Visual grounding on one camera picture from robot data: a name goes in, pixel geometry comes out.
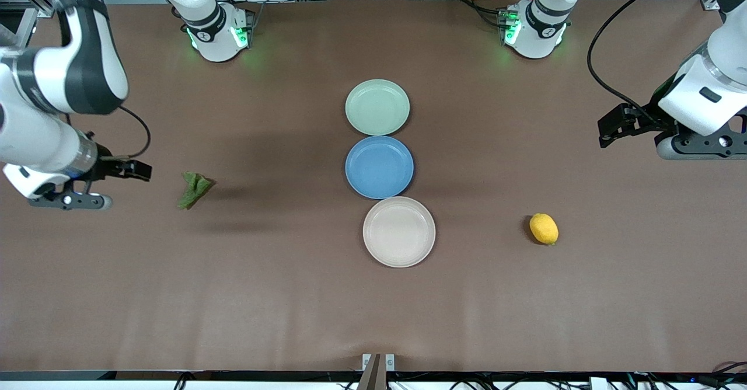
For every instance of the upright aluminium frame post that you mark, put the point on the upright aluminium frame post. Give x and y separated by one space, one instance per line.
23 28

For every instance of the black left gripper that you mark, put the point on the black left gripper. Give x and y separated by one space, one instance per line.
655 118

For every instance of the blue plate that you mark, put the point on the blue plate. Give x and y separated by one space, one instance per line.
379 168

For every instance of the light green plate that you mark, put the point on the light green plate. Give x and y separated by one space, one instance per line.
377 107

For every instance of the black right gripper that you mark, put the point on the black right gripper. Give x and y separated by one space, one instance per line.
108 167

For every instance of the yellow lemon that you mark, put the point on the yellow lemon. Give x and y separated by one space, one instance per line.
544 229

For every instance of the aluminium frame corner profile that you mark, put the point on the aluminium frame corner profile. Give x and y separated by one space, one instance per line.
707 3

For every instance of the beige plate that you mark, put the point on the beige plate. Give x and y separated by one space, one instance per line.
400 232

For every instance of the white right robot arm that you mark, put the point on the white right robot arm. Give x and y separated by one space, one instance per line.
35 139

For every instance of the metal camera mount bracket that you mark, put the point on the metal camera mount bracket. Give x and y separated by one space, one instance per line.
373 375

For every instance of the small white box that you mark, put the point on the small white box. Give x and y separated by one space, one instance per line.
598 383

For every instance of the green lettuce leaf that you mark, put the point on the green lettuce leaf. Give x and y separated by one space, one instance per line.
194 190

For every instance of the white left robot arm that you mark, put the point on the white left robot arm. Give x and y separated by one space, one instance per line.
700 98

